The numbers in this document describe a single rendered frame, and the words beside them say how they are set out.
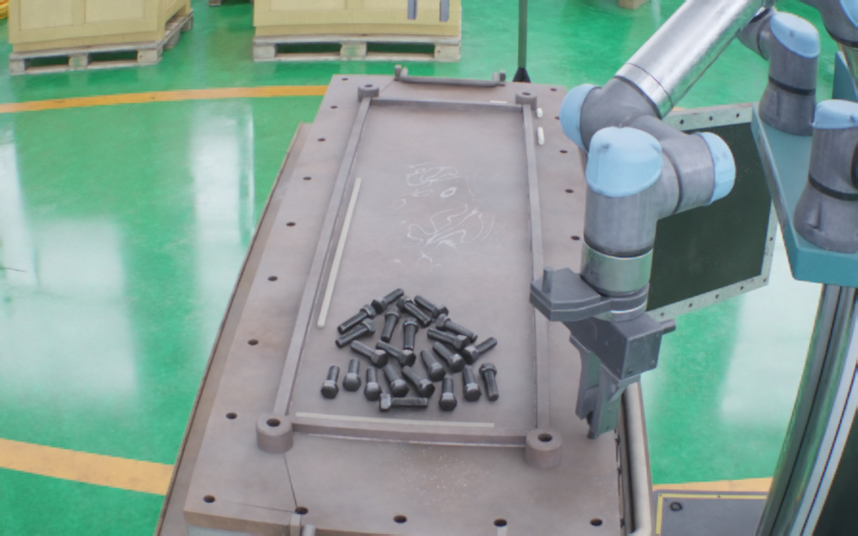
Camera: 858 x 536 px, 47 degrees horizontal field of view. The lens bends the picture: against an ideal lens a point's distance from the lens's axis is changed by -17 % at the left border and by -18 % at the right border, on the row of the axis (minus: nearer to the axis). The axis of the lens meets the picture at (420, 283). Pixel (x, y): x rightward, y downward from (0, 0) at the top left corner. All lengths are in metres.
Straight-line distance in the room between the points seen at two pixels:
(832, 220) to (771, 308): 2.64
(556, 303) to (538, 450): 0.18
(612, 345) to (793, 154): 1.00
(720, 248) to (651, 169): 1.80
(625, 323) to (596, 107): 0.24
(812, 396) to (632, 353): 1.30
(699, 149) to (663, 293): 1.65
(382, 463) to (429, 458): 0.05
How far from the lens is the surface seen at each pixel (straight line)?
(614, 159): 1.07
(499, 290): 1.52
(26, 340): 4.08
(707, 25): 1.30
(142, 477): 3.35
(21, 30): 7.11
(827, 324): 2.29
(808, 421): 2.44
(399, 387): 1.30
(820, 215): 1.72
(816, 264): 1.73
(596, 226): 1.10
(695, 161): 1.15
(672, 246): 2.74
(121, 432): 3.54
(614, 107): 1.23
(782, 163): 2.01
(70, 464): 3.43
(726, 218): 2.84
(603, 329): 1.16
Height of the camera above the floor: 2.13
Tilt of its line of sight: 30 degrees down
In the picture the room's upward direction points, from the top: 1 degrees clockwise
